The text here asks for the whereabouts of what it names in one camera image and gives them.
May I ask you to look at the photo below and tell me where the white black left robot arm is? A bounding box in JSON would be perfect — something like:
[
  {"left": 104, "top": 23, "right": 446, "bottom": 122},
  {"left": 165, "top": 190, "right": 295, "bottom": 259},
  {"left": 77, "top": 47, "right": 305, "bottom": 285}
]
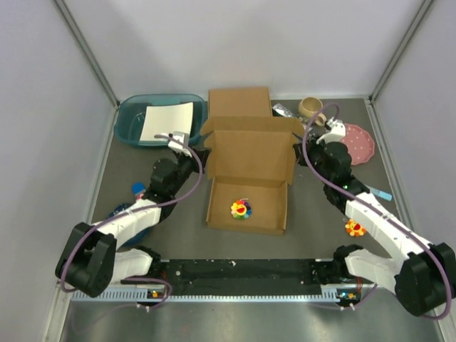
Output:
[{"left": 55, "top": 147, "right": 211, "bottom": 298}]

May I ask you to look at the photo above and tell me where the orange plush flower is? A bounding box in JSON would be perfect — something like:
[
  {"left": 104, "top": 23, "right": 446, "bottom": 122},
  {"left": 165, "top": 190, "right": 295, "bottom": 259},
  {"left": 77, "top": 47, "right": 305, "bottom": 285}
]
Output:
[{"left": 345, "top": 219, "right": 366, "bottom": 237}]

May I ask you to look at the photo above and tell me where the white paper sheet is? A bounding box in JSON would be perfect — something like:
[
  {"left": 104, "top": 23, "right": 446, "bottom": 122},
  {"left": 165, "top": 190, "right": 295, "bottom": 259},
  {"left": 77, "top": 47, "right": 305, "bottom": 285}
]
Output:
[{"left": 139, "top": 102, "right": 194, "bottom": 143}]

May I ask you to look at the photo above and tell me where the brown cardboard box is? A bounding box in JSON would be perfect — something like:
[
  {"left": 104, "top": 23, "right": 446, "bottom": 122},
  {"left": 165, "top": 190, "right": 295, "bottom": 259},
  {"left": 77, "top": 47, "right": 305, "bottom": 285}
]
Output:
[
  {"left": 208, "top": 87, "right": 272, "bottom": 118},
  {"left": 199, "top": 115, "right": 306, "bottom": 237}
]

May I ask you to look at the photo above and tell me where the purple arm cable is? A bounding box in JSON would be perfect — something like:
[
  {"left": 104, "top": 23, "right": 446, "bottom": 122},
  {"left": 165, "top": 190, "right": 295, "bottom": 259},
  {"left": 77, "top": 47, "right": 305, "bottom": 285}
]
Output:
[
  {"left": 58, "top": 133, "right": 204, "bottom": 314},
  {"left": 301, "top": 103, "right": 452, "bottom": 320}
]

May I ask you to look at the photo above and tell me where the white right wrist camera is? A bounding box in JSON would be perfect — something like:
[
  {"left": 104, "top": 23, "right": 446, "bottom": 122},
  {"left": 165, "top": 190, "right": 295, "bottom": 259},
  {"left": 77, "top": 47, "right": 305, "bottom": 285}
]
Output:
[{"left": 316, "top": 118, "right": 346, "bottom": 145}]

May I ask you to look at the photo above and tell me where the green yellow plush flower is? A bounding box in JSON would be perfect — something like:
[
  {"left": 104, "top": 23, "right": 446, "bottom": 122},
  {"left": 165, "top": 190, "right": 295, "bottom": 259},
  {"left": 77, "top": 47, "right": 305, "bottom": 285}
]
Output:
[{"left": 230, "top": 199, "right": 252, "bottom": 220}]

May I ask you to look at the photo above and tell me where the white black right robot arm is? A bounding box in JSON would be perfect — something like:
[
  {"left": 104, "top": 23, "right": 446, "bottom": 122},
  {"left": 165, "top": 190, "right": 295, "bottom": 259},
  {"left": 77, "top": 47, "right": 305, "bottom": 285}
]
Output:
[{"left": 294, "top": 140, "right": 455, "bottom": 318}]

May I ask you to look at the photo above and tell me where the blue toothbrush package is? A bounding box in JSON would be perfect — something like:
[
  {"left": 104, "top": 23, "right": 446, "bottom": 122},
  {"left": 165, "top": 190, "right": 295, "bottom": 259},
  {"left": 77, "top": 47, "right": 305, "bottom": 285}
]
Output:
[{"left": 272, "top": 103, "right": 298, "bottom": 118}]

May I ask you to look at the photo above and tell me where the pink dotted plate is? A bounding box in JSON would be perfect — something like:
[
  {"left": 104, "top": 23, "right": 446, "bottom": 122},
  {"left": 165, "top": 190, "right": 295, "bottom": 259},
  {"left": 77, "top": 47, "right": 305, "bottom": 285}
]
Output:
[{"left": 341, "top": 123, "right": 375, "bottom": 166}]

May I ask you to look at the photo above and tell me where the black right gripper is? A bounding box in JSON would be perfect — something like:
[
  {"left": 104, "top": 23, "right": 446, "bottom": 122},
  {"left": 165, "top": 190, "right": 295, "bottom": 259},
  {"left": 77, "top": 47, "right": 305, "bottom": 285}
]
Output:
[{"left": 292, "top": 134, "right": 331, "bottom": 185}]

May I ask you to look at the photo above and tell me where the beige ceramic mug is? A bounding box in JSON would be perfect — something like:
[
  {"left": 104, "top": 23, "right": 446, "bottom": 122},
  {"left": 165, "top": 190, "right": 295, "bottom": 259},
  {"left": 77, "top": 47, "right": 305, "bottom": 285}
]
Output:
[{"left": 298, "top": 97, "right": 327, "bottom": 127}]

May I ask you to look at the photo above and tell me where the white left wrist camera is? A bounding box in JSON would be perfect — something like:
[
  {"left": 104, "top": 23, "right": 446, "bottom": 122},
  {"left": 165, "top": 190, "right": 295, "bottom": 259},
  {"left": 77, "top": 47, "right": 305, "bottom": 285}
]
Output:
[{"left": 168, "top": 131, "right": 192, "bottom": 157}]

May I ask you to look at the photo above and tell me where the light blue marker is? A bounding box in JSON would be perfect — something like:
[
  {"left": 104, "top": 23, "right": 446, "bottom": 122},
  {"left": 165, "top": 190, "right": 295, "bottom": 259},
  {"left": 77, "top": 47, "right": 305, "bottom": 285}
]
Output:
[{"left": 369, "top": 187, "right": 393, "bottom": 202}]

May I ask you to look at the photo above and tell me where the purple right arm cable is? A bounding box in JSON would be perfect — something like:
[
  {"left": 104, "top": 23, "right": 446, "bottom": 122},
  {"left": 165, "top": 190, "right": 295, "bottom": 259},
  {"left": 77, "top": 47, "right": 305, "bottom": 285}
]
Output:
[{"left": 301, "top": 103, "right": 452, "bottom": 320}]

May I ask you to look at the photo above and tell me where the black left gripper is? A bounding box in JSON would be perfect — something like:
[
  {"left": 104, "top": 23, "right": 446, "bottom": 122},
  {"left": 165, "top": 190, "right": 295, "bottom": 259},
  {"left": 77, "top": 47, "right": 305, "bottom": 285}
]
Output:
[{"left": 170, "top": 145, "right": 212, "bottom": 196}]

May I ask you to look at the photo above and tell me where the closed brown cardboard box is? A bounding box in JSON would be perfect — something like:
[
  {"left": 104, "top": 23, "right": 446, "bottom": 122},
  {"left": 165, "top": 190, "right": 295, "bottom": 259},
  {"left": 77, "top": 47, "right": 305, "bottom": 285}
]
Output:
[{"left": 208, "top": 87, "right": 272, "bottom": 118}]

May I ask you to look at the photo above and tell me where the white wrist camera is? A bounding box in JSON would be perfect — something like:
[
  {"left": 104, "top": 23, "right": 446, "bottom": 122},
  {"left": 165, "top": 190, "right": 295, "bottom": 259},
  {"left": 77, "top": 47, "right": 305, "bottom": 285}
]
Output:
[
  {"left": 168, "top": 131, "right": 192, "bottom": 157},
  {"left": 316, "top": 118, "right": 346, "bottom": 145}
]

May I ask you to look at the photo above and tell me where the dark blue patterned pouch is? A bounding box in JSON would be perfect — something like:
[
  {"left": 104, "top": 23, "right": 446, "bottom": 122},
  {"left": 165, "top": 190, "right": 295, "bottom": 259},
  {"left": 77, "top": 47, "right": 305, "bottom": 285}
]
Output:
[{"left": 106, "top": 203, "right": 150, "bottom": 247}]

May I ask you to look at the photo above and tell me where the teal plastic bin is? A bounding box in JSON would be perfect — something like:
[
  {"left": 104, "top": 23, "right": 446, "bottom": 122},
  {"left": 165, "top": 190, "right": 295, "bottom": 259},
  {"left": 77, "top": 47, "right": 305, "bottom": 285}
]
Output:
[{"left": 114, "top": 93, "right": 207, "bottom": 147}]

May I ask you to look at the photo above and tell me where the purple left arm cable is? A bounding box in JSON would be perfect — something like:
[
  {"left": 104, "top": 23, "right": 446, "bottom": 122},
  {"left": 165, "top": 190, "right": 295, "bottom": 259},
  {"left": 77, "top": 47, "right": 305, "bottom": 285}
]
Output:
[{"left": 58, "top": 133, "right": 204, "bottom": 314}]

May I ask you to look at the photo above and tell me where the grey slotted cable duct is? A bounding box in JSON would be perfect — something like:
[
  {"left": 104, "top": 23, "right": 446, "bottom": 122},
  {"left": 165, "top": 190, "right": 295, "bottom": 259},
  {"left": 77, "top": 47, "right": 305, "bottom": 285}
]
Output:
[{"left": 72, "top": 287, "right": 360, "bottom": 304}]

